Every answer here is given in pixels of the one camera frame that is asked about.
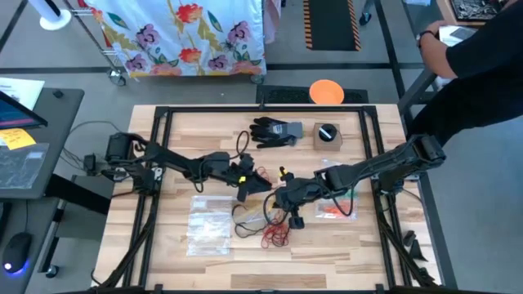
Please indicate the person's foot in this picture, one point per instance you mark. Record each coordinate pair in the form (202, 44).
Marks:
(365, 19)

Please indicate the white document sheet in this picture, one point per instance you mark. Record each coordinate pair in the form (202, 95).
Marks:
(453, 36)

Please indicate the black hazard-striped floor mat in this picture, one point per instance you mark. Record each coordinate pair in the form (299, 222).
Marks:
(331, 24)

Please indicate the wide black rubber band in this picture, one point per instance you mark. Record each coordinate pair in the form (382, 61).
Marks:
(235, 222)

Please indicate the pale pink cloth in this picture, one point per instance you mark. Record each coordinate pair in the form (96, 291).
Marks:
(271, 20)

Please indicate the small looped orange rubber band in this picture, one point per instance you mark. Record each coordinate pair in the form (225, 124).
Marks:
(345, 212)

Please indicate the white round pole base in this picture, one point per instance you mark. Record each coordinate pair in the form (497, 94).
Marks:
(55, 22)

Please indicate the red rubber band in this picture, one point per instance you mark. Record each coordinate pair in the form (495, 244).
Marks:
(269, 241)
(275, 185)
(280, 239)
(263, 171)

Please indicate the spare black gripper finger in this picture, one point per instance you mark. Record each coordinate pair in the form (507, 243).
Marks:
(409, 238)
(417, 252)
(425, 275)

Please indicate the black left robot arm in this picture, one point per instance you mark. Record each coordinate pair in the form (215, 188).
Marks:
(184, 165)

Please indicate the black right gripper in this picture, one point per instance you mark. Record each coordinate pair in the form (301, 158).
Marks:
(302, 192)

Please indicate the black computer mouse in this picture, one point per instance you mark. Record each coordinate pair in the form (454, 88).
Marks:
(16, 251)

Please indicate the black desk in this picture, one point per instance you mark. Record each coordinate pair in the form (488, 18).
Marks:
(61, 122)

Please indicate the person's hand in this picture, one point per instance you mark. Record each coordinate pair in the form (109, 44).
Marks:
(434, 26)

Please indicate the orange round disc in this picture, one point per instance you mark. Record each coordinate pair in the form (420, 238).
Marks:
(327, 92)

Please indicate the person's dark wristwatch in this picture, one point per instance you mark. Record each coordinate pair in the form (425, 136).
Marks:
(425, 36)

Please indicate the metal garment rack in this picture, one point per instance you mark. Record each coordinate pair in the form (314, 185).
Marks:
(117, 77)

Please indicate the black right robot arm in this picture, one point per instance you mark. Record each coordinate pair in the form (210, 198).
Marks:
(384, 163)

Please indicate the grey metal table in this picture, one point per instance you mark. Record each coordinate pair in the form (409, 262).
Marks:
(412, 94)

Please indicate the black tray with white parts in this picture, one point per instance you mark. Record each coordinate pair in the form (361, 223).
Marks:
(474, 10)

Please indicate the white floral cloth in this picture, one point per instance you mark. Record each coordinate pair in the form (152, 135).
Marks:
(180, 36)

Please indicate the brown cardboard box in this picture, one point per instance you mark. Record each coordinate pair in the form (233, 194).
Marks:
(316, 145)

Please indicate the long orange rubber band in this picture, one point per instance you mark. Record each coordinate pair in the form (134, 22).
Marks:
(333, 210)

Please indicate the black tape roll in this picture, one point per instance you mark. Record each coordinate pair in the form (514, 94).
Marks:
(327, 132)

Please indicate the yellow sticky note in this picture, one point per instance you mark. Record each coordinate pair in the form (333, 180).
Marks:
(16, 139)

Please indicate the person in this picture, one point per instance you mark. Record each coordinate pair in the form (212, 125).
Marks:
(482, 81)

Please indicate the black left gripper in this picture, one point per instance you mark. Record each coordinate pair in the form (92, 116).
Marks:
(245, 179)

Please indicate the black rubber floor mat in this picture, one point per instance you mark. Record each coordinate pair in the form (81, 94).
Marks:
(282, 96)

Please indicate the dark computer monitor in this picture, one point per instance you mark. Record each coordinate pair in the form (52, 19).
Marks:
(16, 114)

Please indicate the white paper sheet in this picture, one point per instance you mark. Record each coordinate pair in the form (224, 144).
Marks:
(24, 92)

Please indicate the dark grey work glove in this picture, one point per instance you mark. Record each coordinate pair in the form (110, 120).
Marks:
(265, 141)

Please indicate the green rubber band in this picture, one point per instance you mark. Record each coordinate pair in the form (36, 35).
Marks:
(350, 195)

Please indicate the grey rolling desk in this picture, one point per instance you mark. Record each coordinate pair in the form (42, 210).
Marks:
(24, 212)

